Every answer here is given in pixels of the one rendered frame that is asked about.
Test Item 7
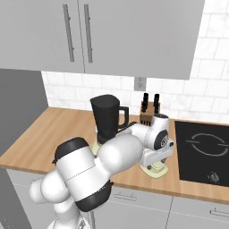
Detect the black blender jar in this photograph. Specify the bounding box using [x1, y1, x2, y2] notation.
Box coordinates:
[89, 94, 131, 146]

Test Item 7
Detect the grey wall cupboard door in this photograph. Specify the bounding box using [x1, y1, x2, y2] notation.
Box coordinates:
[77, 0, 207, 81]
[0, 0, 86, 74]

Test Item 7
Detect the grey base cupboard door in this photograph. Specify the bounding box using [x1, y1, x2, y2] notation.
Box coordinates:
[88, 199, 174, 229]

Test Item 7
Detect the grey drawer handle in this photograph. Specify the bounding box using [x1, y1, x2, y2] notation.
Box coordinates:
[114, 191, 139, 202]
[209, 208, 229, 217]

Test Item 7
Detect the cream square blender lid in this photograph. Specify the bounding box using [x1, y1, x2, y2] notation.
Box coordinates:
[140, 162, 169, 180]

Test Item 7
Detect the cream blender base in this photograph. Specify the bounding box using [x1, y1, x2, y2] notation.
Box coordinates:
[90, 140, 104, 157]

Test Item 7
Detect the grey base cupboard handle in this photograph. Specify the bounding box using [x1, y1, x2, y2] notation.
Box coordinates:
[89, 208, 97, 229]

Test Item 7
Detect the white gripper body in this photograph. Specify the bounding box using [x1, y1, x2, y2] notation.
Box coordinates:
[139, 145, 174, 168]

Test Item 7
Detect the dark grey tall cabinet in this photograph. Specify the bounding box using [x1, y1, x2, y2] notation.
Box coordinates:
[0, 68, 49, 229]

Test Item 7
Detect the black hob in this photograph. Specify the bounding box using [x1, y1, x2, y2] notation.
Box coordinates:
[174, 120, 229, 189]

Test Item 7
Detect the grey bar cupboard handle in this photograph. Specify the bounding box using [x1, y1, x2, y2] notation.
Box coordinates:
[82, 4, 94, 64]
[62, 4, 76, 63]

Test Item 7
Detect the grey drawer front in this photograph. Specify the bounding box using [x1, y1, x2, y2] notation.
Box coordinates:
[110, 185, 174, 210]
[171, 196, 229, 224]
[5, 168, 48, 191]

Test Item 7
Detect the wooden knife block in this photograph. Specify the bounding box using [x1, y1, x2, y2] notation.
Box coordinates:
[139, 101, 162, 126]

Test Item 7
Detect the grey wall socket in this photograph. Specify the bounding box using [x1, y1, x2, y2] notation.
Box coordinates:
[133, 76, 148, 91]

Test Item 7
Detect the black knife handle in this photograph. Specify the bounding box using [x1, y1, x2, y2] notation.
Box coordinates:
[141, 92, 149, 113]
[153, 93, 161, 115]

